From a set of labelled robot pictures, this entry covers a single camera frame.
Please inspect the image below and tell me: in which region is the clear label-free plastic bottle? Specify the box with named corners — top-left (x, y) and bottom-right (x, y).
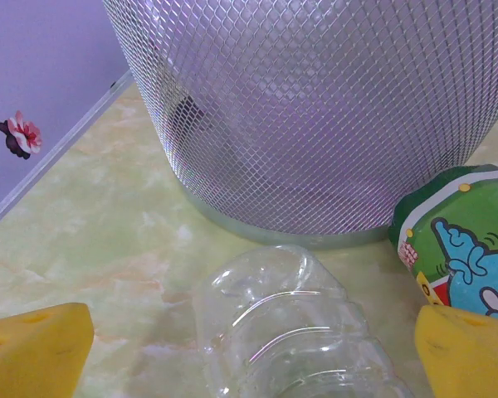
top-left (193, 244), bottom-right (416, 398)

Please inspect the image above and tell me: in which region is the aluminium table edge rail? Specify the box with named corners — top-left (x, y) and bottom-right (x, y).
top-left (0, 68), bottom-right (134, 240)

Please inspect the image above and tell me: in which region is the silver wire mesh bin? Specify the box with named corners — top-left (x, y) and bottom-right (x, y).
top-left (101, 0), bottom-right (498, 250)

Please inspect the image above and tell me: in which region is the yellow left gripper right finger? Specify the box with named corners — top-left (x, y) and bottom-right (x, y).
top-left (413, 304), bottom-right (498, 398)

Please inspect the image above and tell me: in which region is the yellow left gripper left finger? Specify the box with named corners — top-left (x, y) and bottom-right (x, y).
top-left (0, 302), bottom-right (95, 398)

